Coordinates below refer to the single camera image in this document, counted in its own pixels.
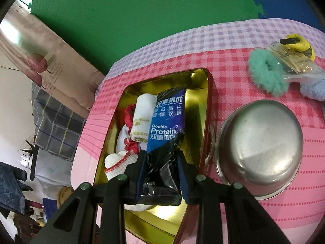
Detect teal fluffy scrunchie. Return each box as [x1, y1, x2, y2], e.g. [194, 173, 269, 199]
[247, 49, 290, 97]

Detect beige printed curtain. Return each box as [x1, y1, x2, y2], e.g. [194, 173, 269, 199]
[0, 0, 106, 119]

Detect pink checkered tablecloth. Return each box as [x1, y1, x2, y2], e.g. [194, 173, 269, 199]
[71, 18, 325, 244]

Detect green foam mat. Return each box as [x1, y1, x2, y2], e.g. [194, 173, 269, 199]
[29, 0, 264, 76]

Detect red white snack packet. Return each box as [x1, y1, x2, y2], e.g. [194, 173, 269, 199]
[115, 104, 142, 155]

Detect blue black drink packet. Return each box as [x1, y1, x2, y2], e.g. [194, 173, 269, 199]
[139, 86, 187, 206]

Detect white rolled towel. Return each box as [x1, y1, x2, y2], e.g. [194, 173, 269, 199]
[129, 94, 158, 144]

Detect cotton swab bag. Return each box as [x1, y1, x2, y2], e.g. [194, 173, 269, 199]
[268, 41, 325, 83]

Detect dark blue garment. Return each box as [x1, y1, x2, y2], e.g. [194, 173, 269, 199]
[0, 161, 34, 219]

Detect white sock red stripes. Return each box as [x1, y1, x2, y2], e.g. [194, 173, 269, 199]
[104, 150, 139, 182]

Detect light blue fluffy cloth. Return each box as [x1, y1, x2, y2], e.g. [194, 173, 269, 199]
[300, 77, 325, 101]

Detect grey plaid cloth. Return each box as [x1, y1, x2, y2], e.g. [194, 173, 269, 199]
[32, 81, 88, 162]

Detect gold tin box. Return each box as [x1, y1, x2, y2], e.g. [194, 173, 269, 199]
[93, 68, 216, 244]

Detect steel bowl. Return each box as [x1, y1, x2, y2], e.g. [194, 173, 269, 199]
[214, 100, 304, 201]

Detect blue foam mat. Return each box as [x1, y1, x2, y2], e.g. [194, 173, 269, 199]
[250, 0, 325, 34]

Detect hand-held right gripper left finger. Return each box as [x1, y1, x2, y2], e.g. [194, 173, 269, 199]
[30, 150, 151, 244]

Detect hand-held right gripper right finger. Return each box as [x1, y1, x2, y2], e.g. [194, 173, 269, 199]
[176, 151, 292, 244]

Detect yellow plush toy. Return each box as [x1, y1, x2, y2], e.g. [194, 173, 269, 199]
[279, 34, 316, 62]

